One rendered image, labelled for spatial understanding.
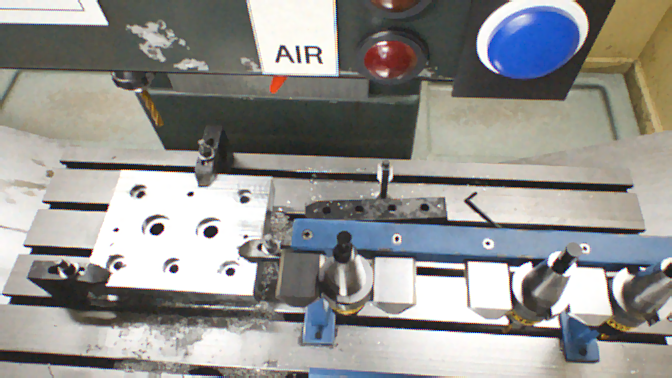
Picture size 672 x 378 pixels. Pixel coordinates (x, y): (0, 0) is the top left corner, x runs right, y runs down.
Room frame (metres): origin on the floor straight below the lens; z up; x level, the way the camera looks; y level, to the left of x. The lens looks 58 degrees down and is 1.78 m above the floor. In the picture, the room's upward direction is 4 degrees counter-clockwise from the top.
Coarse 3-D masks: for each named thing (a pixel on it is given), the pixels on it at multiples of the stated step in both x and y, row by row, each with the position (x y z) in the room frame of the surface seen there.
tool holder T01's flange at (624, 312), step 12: (624, 276) 0.20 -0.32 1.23; (612, 288) 0.19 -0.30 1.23; (612, 300) 0.18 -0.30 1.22; (624, 300) 0.17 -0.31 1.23; (624, 312) 0.16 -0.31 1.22; (636, 312) 0.16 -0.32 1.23; (660, 312) 0.16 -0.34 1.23; (624, 324) 0.15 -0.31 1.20; (636, 324) 0.15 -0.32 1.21; (648, 324) 0.15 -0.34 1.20
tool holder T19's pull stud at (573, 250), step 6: (570, 246) 0.20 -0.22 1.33; (576, 246) 0.20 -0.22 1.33; (564, 252) 0.20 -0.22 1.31; (570, 252) 0.19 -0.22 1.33; (576, 252) 0.19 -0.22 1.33; (558, 258) 0.19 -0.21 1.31; (564, 258) 0.19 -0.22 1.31; (570, 258) 0.19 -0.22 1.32; (558, 264) 0.19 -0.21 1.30; (564, 264) 0.19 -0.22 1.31; (570, 264) 0.19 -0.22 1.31; (564, 270) 0.18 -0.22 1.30
